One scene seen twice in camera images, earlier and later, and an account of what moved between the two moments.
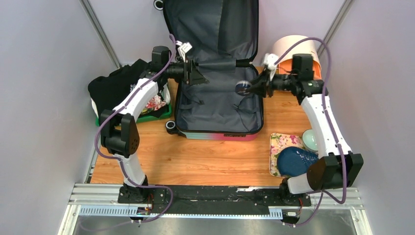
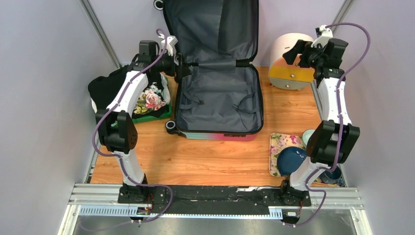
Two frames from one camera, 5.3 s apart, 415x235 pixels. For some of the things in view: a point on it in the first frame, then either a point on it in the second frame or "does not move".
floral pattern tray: [278, 141] does not move
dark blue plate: [293, 161] does not move
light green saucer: [310, 140] does not move
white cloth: [94, 107] does not move
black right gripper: [261, 86] → [303, 47]
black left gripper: [191, 76] → [180, 69]
